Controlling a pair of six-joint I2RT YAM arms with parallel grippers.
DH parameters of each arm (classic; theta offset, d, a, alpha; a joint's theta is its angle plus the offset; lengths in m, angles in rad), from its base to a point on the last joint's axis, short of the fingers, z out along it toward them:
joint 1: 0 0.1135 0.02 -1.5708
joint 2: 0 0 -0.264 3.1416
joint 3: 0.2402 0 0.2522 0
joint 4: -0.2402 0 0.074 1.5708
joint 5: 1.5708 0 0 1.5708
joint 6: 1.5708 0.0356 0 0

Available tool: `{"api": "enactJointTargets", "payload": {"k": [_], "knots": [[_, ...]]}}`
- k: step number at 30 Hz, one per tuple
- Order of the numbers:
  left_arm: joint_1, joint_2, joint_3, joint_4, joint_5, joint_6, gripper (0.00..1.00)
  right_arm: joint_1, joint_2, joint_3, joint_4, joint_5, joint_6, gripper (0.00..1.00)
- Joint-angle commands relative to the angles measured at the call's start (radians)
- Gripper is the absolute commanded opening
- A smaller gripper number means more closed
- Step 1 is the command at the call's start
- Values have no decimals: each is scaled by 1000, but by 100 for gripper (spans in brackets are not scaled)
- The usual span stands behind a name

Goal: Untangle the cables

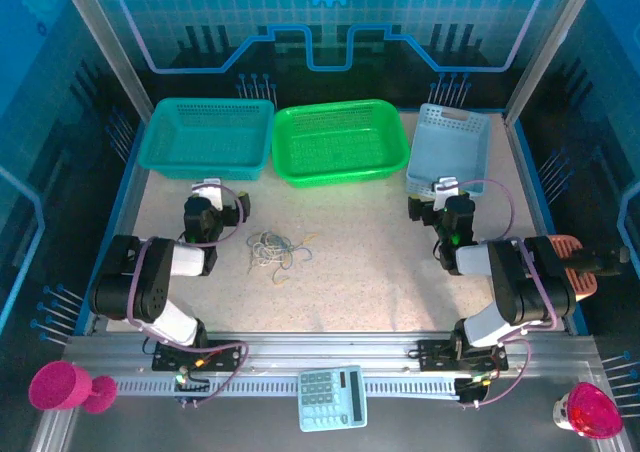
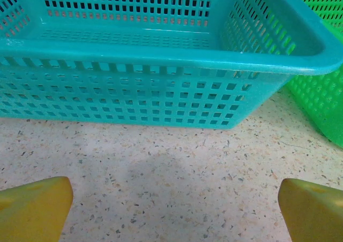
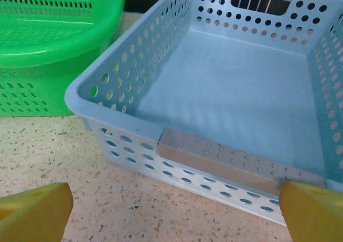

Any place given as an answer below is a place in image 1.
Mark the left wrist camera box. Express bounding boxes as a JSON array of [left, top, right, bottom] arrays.
[[192, 176, 225, 209]]

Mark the light blue plastic basket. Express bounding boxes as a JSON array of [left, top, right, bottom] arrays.
[[404, 102, 492, 207]]

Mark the small black control board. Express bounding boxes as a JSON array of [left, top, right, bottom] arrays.
[[455, 371, 494, 407], [172, 366, 211, 409]]

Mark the slotted cable duct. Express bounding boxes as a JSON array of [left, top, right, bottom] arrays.
[[114, 375, 462, 399]]

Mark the magenta goblet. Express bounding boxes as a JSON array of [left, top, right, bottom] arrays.
[[28, 360, 119, 416]]

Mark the green plastic basket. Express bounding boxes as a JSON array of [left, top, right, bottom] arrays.
[[271, 99, 412, 190]]

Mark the blue table edge strip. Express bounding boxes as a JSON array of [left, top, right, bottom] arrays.
[[504, 116, 595, 337], [79, 119, 149, 334]]

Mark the orange slotted rack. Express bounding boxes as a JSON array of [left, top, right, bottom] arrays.
[[544, 234, 599, 304]]

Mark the aluminium frame post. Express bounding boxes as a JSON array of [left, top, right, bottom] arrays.
[[501, 0, 600, 126], [53, 0, 155, 122]]

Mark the dark green thin cable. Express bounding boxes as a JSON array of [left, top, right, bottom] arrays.
[[288, 244, 315, 267]]

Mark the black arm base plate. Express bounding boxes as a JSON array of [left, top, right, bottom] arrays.
[[152, 339, 242, 373], [417, 339, 509, 373]]

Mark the black object in rack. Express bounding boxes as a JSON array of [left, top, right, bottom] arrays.
[[564, 245, 631, 278]]

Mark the aluminium rail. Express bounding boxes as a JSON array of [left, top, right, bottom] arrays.
[[64, 330, 601, 389]]

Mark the light blue calculator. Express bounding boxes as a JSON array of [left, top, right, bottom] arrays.
[[298, 365, 369, 433]]

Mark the teal plastic basket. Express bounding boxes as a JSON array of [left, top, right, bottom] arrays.
[[138, 96, 276, 182]]

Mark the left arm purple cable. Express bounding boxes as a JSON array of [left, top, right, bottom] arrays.
[[124, 184, 251, 409]]

